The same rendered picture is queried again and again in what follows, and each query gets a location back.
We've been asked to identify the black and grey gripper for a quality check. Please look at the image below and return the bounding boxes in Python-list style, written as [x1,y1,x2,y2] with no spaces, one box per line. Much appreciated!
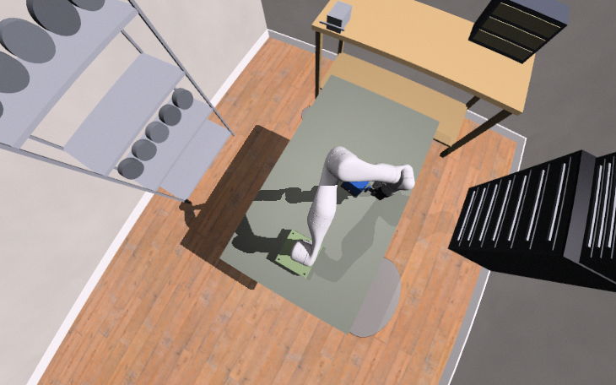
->
[371,182,395,200]

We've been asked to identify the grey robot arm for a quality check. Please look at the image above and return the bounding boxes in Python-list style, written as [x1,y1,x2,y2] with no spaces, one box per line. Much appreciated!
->
[290,146,415,267]

